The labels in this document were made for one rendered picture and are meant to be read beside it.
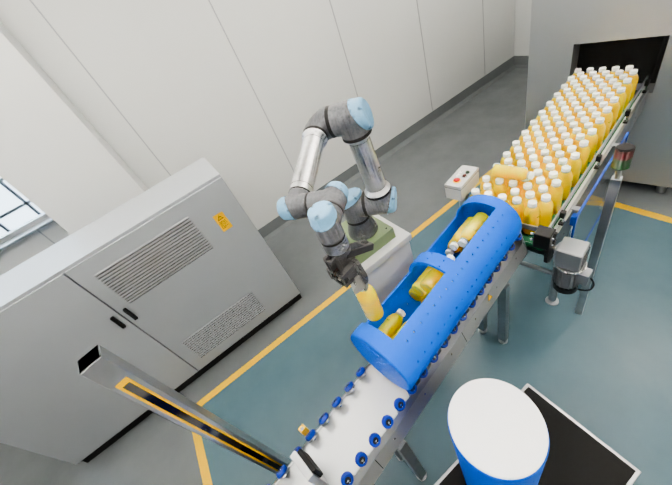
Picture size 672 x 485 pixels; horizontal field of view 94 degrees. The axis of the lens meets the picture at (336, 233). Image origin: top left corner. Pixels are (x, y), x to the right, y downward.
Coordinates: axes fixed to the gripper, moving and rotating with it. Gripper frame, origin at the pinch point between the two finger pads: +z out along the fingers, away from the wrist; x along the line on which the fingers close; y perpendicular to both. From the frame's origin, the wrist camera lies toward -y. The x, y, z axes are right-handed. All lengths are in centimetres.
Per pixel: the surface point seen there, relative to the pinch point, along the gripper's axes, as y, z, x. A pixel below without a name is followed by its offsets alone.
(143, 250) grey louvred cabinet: 49, 14, -158
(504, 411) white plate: -2, 38, 46
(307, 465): 51, 34, 7
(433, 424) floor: -2, 142, 5
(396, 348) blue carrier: 5.6, 20.9, 13.5
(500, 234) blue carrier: -61, 25, 17
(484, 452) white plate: 12, 38, 46
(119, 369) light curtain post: 65, -21, -25
